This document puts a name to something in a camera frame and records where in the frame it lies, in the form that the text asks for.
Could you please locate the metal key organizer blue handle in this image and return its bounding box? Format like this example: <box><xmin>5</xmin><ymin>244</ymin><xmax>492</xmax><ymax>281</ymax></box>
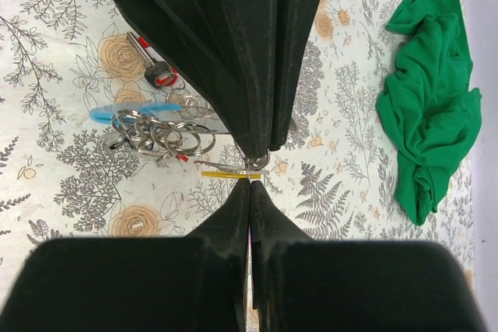
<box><xmin>89</xmin><ymin>92</ymin><xmax>230</xmax><ymax>163</ymax></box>

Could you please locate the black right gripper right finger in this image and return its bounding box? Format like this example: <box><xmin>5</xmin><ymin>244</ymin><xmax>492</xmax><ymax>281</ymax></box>
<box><xmin>249</xmin><ymin>182</ymin><xmax>486</xmax><ymax>331</ymax></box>

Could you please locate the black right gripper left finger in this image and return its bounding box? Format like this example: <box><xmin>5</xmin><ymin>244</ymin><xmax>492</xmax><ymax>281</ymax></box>
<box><xmin>1</xmin><ymin>180</ymin><xmax>250</xmax><ymax>331</ymax></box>

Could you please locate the silver key on red tag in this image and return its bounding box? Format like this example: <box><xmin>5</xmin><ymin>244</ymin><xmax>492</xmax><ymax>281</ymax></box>
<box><xmin>127</xmin><ymin>32</ymin><xmax>173</xmax><ymax>89</ymax></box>

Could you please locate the green crumpled cloth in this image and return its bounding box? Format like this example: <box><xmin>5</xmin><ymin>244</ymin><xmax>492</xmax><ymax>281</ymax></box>
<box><xmin>376</xmin><ymin>0</ymin><xmax>482</xmax><ymax>225</ymax></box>

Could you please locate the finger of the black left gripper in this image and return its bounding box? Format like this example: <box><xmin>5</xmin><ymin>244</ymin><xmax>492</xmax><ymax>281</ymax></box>
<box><xmin>268</xmin><ymin>0</ymin><xmax>320</xmax><ymax>151</ymax></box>
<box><xmin>114</xmin><ymin>0</ymin><xmax>272</xmax><ymax>158</ymax></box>

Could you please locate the red key tag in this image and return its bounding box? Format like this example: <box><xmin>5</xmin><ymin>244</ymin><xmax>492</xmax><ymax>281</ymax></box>
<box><xmin>138</xmin><ymin>37</ymin><xmax>177</xmax><ymax>89</ymax></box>

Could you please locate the key with yellow tag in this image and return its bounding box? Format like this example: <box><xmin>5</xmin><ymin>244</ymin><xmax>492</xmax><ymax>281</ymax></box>
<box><xmin>194</xmin><ymin>160</ymin><xmax>268</xmax><ymax>180</ymax></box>

